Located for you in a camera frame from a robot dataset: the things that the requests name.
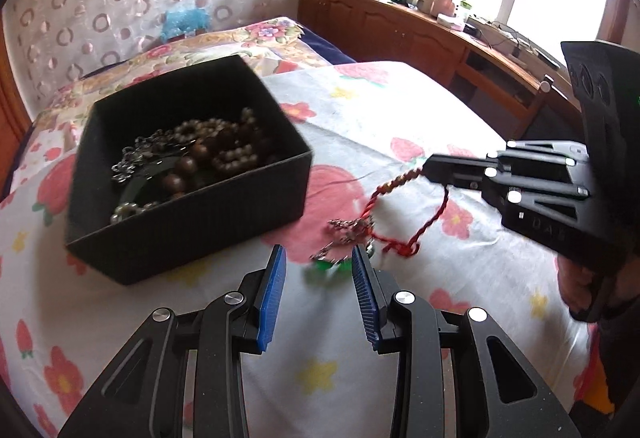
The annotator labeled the brown wooden bead bracelet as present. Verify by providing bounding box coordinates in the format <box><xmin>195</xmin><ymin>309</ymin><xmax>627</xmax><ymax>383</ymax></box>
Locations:
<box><xmin>160</xmin><ymin>107</ymin><xmax>275</xmax><ymax>200</ymax></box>

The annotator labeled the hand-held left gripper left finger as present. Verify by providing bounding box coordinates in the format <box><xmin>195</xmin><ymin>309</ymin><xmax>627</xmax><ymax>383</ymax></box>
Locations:
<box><xmin>57</xmin><ymin>245</ymin><xmax>288</xmax><ymax>438</ymax></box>

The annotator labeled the floral blanket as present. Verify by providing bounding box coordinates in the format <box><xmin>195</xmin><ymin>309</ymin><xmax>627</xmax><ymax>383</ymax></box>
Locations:
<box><xmin>10</xmin><ymin>15</ymin><xmax>332</xmax><ymax>179</ymax></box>

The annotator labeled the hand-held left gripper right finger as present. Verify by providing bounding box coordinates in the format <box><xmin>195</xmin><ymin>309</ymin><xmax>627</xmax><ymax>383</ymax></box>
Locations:
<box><xmin>350</xmin><ymin>245</ymin><xmax>583</xmax><ymax>438</ymax></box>

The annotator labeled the red braided cord bracelet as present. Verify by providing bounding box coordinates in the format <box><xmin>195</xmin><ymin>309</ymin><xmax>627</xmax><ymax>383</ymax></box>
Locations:
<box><xmin>366</xmin><ymin>167</ymin><xmax>452</xmax><ymax>260</ymax></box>

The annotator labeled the blue plastic bag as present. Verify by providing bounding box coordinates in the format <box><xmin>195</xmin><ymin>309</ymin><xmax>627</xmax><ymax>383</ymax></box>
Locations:
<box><xmin>160</xmin><ymin>8</ymin><xmax>212</xmax><ymax>42</ymax></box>

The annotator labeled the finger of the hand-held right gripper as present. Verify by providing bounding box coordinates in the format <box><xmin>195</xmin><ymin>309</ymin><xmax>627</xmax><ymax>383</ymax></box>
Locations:
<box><xmin>504</xmin><ymin>140</ymin><xmax>592</xmax><ymax>170</ymax></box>
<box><xmin>422</xmin><ymin>152</ymin><xmax>587</xmax><ymax>200</ymax></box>

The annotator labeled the wooden wardrobe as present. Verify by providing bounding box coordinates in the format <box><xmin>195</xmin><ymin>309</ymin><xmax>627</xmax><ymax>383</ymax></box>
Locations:
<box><xmin>0</xmin><ymin>43</ymin><xmax>32</xmax><ymax>199</ymax></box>

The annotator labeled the black cardboard box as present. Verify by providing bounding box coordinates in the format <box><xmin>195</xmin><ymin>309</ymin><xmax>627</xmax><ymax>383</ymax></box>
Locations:
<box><xmin>64</xmin><ymin>54</ymin><xmax>314</xmax><ymax>287</ymax></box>

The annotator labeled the person's right hand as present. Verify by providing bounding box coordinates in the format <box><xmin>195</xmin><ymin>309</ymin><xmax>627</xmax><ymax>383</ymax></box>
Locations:
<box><xmin>556</xmin><ymin>255</ymin><xmax>601</xmax><ymax>320</ymax></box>

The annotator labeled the wooden cabinet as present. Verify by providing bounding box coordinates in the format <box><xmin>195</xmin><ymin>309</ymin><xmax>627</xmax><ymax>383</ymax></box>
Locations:
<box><xmin>298</xmin><ymin>0</ymin><xmax>587</xmax><ymax>141</ymax></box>

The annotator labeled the silver chain with green pendant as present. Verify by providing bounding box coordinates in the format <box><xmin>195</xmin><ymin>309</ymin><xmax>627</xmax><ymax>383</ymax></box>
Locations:
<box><xmin>305</xmin><ymin>215</ymin><xmax>377</xmax><ymax>280</ymax></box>

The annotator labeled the flower and strawberry print sheet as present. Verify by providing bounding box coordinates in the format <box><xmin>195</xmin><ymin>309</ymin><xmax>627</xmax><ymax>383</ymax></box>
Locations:
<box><xmin>0</xmin><ymin>60</ymin><xmax>617</xmax><ymax>438</ymax></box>

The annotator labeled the silver chain bracelet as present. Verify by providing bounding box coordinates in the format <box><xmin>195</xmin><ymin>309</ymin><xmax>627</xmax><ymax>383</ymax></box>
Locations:
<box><xmin>110</xmin><ymin>129</ymin><xmax>177</xmax><ymax>182</ymax></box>

